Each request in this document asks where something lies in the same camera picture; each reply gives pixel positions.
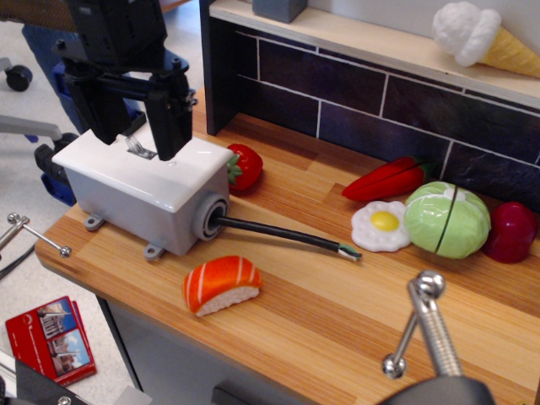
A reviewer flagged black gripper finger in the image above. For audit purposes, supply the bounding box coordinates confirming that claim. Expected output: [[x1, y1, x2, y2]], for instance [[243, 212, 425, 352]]
[[69, 79, 131, 145], [145, 72, 193, 161]]

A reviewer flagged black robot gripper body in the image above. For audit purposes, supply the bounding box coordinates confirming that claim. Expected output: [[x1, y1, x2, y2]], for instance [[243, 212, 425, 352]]
[[56, 1, 189, 103]]

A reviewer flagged clear light switch toggle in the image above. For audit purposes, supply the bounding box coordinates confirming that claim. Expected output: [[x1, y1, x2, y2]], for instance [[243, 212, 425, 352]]
[[125, 135, 157, 160]]

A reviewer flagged brown chair seat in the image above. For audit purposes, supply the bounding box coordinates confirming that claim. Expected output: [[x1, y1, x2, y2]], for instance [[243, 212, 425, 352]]
[[0, 0, 76, 32]]

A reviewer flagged blue bar clamp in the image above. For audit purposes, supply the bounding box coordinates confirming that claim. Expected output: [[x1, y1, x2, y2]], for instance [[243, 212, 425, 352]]
[[34, 48, 191, 207]]

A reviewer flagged grey chair leg with caster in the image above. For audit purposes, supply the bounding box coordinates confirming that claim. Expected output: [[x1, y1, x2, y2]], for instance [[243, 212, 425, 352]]
[[1, 57, 78, 148]]

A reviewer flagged red strawberry toy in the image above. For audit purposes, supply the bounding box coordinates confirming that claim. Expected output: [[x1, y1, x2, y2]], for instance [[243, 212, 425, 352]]
[[227, 143, 263, 192]]

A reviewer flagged grey block on shelf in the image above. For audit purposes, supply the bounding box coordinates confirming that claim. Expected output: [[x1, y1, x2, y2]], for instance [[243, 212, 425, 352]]
[[252, 0, 308, 23]]

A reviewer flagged salmon sushi toy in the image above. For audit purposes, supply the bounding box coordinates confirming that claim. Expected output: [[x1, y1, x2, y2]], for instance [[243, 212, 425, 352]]
[[183, 256, 262, 317]]

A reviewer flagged dark tiled backsplash shelf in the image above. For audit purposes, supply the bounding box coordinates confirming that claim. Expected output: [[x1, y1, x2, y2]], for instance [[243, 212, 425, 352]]
[[200, 1, 539, 210]]

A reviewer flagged red booklet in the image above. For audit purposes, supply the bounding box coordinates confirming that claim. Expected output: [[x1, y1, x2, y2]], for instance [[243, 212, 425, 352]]
[[5, 296, 97, 386]]

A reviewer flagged red chili pepper toy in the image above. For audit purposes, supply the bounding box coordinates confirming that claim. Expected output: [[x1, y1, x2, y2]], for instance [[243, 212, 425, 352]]
[[342, 155, 437, 202]]

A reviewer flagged fried egg toy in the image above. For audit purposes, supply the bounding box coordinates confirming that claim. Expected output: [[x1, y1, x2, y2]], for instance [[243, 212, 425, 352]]
[[351, 201, 411, 252]]

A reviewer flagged grey cabinet drawer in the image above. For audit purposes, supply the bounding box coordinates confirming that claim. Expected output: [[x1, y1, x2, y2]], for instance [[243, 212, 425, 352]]
[[95, 294, 313, 405]]

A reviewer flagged green cabbage toy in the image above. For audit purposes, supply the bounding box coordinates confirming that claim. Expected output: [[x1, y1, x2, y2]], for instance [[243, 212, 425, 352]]
[[404, 181, 491, 259]]

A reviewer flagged ice cream cone toy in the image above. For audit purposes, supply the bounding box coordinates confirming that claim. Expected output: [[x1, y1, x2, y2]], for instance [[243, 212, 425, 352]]
[[432, 1, 539, 78]]

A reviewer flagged metal clamp screw right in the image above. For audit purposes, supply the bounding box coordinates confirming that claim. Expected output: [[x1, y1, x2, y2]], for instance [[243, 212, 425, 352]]
[[381, 270, 463, 380]]

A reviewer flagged dark red pepper toy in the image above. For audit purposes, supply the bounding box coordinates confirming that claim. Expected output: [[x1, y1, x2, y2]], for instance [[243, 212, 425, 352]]
[[482, 202, 538, 263]]

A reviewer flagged white grey switch box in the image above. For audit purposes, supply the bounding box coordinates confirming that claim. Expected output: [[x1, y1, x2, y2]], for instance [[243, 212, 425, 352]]
[[52, 125, 233, 260]]

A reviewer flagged metal clamp handle left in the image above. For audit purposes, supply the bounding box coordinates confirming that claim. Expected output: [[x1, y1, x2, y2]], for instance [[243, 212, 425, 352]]
[[0, 213, 73, 259]]

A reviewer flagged black power cable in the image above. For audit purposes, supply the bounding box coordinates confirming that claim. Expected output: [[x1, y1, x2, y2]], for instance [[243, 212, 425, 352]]
[[213, 216, 364, 262]]

